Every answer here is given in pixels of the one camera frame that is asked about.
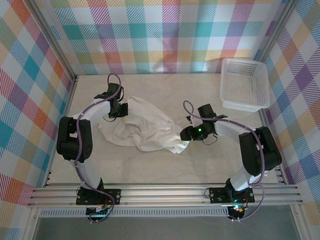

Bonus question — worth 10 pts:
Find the left aluminium corner post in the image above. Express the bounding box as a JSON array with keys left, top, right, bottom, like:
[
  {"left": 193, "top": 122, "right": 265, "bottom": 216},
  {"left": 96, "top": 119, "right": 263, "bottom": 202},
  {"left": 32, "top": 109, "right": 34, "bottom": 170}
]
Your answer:
[{"left": 29, "top": 0, "right": 79, "bottom": 83}]

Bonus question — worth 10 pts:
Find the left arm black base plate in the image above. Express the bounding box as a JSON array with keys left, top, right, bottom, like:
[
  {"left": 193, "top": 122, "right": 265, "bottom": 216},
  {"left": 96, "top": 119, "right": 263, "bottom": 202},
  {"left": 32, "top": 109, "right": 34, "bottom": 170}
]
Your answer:
[{"left": 75, "top": 187, "right": 123, "bottom": 206}]

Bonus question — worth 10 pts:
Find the long aluminium mounting rail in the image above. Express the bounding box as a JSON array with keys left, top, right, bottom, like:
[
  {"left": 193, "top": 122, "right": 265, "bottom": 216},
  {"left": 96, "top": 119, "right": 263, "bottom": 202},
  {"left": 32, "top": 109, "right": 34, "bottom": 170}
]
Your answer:
[{"left": 26, "top": 183, "right": 304, "bottom": 209}]

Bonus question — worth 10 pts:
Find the grey slotted cable duct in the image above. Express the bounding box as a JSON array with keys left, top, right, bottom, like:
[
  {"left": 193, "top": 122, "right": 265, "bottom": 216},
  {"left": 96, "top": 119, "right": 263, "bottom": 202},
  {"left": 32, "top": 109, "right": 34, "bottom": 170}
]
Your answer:
[{"left": 39, "top": 208, "right": 231, "bottom": 219}]

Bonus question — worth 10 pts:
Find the aluminium corner post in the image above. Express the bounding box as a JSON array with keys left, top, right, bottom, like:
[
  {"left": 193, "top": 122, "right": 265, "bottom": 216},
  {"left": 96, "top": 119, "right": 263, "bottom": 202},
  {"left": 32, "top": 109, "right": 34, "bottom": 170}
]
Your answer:
[
  {"left": 29, "top": 0, "right": 79, "bottom": 83},
  {"left": 254, "top": 0, "right": 301, "bottom": 63}
]

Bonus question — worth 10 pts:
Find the left aluminium side rail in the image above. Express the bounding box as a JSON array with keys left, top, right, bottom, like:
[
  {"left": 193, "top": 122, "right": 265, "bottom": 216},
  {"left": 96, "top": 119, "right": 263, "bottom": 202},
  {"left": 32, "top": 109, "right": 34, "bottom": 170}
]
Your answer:
[{"left": 44, "top": 74, "right": 79, "bottom": 188}]

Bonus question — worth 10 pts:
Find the white t-shirt with black print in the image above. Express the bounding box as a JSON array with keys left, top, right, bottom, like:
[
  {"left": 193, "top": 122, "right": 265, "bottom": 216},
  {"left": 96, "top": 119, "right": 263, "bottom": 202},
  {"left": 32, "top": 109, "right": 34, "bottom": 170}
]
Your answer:
[{"left": 96, "top": 95, "right": 191, "bottom": 155}]

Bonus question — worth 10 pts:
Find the right aluminium corner post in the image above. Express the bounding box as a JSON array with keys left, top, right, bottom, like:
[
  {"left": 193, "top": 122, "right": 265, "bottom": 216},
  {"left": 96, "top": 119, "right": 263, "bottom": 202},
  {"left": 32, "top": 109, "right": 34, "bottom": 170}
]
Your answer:
[{"left": 254, "top": 0, "right": 301, "bottom": 63}]

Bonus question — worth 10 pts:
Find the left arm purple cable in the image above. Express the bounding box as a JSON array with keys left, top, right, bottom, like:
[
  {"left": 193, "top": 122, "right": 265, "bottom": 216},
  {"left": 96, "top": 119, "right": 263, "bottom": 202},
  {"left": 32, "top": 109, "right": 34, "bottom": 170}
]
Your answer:
[{"left": 74, "top": 73, "right": 126, "bottom": 223}]

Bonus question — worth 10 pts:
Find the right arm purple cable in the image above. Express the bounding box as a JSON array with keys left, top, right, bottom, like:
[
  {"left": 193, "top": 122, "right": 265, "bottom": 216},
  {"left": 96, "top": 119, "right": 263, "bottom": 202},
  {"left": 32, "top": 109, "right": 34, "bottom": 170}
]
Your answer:
[{"left": 183, "top": 100, "right": 266, "bottom": 222}]

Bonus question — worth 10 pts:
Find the white plastic mesh basket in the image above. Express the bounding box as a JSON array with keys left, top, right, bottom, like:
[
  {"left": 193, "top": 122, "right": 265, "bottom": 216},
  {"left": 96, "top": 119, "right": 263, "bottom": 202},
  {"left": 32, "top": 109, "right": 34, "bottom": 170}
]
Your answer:
[{"left": 219, "top": 57, "right": 273, "bottom": 113}]

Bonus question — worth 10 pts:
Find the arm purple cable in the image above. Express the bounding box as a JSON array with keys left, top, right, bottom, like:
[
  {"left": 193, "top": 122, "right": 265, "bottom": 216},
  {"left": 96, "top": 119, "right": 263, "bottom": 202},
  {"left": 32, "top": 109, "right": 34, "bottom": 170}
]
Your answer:
[
  {"left": 74, "top": 73, "right": 126, "bottom": 223},
  {"left": 183, "top": 100, "right": 266, "bottom": 222}
]

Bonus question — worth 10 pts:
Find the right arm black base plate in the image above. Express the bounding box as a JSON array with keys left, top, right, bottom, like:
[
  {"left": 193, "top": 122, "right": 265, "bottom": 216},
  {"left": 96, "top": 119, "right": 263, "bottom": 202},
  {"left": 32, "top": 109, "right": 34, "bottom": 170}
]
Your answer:
[{"left": 208, "top": 186, "right": 256, "bottom": 205}]

